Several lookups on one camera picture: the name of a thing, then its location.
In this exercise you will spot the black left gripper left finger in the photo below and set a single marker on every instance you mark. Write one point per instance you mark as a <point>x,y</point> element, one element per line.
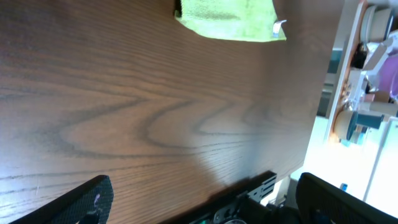
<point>88,203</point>

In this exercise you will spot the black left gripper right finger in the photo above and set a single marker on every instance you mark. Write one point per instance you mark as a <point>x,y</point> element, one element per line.
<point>320,202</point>

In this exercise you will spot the green cloth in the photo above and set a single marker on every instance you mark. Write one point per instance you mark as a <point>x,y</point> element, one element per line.
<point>239,20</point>

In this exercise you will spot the cluttered background shelf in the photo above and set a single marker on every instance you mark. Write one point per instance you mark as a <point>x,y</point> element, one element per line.
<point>364,53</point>

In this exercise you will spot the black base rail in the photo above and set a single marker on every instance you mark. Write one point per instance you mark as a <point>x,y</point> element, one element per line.
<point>240,203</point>

